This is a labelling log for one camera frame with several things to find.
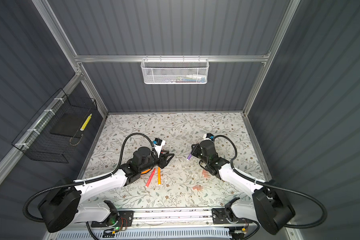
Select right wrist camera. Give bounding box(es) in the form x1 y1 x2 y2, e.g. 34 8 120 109
204 133 215 142

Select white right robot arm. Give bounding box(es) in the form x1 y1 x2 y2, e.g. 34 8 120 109
190 140 296 235

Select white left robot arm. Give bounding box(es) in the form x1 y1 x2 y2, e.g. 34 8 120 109
38 147 175 233

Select translucent pink pen cap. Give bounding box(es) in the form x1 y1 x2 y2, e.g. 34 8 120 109
202 171 211 179

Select white wire mesh basket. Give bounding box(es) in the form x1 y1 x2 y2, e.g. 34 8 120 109
141 58 210 85

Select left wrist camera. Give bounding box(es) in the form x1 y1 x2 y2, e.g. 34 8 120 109
153 138 166 157

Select pink marker pen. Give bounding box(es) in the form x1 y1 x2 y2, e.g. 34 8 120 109
146 169 156 188

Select white vented cable duct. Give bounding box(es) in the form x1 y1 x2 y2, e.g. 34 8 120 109
55 227 232 240

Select yellow orange marker pen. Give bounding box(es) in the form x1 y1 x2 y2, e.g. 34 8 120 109
158 167 162 186

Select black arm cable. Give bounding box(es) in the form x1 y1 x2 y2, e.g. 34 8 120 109
212 134 328 229
22 132 155 223

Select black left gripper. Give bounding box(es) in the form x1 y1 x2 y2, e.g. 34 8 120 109
139 149 174 175

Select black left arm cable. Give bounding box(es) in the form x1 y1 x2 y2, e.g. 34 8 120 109
22 132 155 223

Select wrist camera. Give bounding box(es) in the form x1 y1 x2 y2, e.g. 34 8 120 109
153 138 166 157
204 133 215 142

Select black foam block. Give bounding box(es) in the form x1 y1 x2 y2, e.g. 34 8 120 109
50 114 84 139

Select yellow marker in basket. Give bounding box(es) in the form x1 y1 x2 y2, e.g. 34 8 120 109
80 114 92 132

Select black wire basket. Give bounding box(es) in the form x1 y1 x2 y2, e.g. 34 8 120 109
12 90 98 164

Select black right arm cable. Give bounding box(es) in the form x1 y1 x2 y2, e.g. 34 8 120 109
212 134 328 229

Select pens in white basket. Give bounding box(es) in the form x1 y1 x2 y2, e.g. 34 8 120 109
156 75 208 84

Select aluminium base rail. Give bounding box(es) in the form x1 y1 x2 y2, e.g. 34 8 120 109
91 206 250 229

